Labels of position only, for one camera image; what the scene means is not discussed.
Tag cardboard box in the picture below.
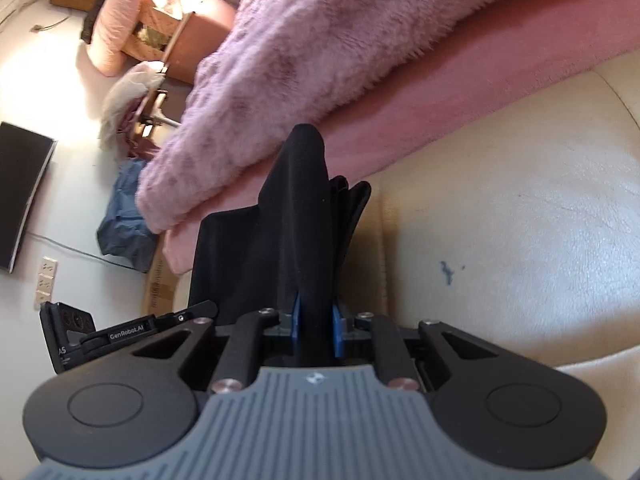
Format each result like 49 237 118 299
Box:
141 244 182 317

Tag metal folding rack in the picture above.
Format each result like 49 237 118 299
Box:
127 0 215 136

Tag pink cushion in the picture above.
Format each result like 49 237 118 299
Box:
87 0 147 77

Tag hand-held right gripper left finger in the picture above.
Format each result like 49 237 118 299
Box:
131 294 303 397

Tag white plastic bag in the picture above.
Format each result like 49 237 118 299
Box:
97 60 167 153

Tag blue cloth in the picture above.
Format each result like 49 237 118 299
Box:
96 157 162 274

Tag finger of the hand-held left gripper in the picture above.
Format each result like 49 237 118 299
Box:
154 302 219 331

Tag pink bed sheet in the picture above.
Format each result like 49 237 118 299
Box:
162 0 640 277

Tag pink fluffy blanket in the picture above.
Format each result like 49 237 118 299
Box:
136 0 621 235

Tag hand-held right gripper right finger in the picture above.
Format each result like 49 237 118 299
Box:
330 302 502 397

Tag grey monitor cable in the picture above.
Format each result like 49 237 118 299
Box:
25 230 147 274

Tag black pants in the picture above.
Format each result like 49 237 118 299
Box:
189 124 372 367

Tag brown storage box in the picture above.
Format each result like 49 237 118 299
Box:
122 0 237 85

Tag black monitor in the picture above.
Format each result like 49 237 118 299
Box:
0 121 57 275

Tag white leather bench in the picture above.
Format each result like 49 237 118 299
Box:
172 45 640 480

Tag dark red cloth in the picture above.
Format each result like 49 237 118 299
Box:
124 102 162 162

